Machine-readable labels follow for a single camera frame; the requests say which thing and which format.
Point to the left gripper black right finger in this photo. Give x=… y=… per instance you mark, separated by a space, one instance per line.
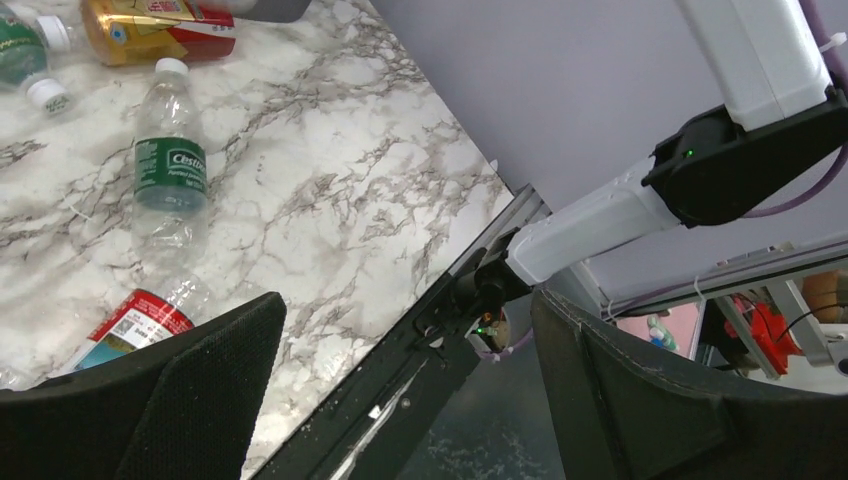
x=622 y=408

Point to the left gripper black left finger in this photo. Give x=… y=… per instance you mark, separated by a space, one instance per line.
x=182 y=408

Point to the clear bottle red blue label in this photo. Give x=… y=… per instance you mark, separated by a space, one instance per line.
x=165 y=304

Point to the clear bottle dark green label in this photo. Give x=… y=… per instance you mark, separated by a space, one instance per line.
x=170 y=218

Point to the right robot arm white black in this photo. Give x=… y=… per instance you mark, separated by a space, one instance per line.
x=779 y=138

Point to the green plastic bottle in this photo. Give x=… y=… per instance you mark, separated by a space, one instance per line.
x=25 y=66

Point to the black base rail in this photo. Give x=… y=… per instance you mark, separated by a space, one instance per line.
x=405 y=379

